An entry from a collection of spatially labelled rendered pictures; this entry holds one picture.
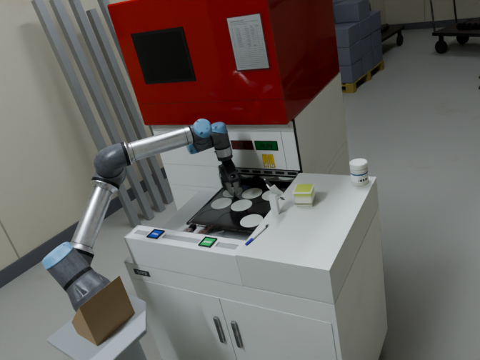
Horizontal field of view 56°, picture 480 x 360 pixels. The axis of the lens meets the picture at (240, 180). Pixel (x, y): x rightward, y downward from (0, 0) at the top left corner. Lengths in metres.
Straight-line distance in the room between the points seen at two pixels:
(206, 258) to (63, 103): 2.59
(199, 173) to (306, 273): 1.05
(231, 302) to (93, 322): 0.52
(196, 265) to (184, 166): 0.79
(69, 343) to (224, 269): 0.60
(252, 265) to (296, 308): 0.22
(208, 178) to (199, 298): 0.72
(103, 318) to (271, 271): 0.60
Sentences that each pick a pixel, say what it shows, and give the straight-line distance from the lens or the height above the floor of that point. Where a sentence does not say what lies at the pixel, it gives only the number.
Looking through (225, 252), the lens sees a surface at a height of 0.96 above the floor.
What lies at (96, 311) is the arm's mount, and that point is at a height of 0.94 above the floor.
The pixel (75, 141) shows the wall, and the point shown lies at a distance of 4.10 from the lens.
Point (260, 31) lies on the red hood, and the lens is 1.86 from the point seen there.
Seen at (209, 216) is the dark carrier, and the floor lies 0.90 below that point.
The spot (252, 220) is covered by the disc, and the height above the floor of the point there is 0.90.
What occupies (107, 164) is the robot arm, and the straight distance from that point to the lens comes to 1.80.
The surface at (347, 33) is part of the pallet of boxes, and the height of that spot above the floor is 0.77.
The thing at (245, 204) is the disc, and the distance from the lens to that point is 2.04.
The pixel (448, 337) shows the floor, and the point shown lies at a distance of 2.61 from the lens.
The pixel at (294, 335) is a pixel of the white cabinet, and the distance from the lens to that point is 1.77.
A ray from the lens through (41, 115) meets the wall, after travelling 3.94.
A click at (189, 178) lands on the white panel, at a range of 2.44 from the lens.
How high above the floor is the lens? 1.91
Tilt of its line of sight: 26 degrees down
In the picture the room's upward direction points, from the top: 13 degrees counter-clockwise
